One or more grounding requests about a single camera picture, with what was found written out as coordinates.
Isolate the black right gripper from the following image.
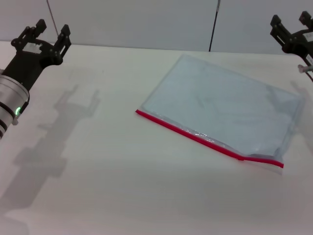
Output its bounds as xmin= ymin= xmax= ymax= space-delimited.
xmin=269 ymin=10 xmax=313 ymax=65

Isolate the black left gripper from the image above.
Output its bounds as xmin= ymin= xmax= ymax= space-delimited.
xmin=0 ymin=19 xmax=72 ymax=93

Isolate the black hanging cable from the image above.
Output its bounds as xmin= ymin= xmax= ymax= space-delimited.
xmin=208 ymin=0 xmax=222 ymax=52

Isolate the thin red hanging cable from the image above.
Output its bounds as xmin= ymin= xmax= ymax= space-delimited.
xmin=46 ymin=0 xmax=61 ymax=38

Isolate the clear document bag red zip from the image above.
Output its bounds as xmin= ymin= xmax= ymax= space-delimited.
xmin=135 ymin=53 xmax=306 ymax=175

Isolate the silver connector with black cable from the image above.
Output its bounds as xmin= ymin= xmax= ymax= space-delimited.
xmin=297 ymin=64 xmax=313 ymax=83

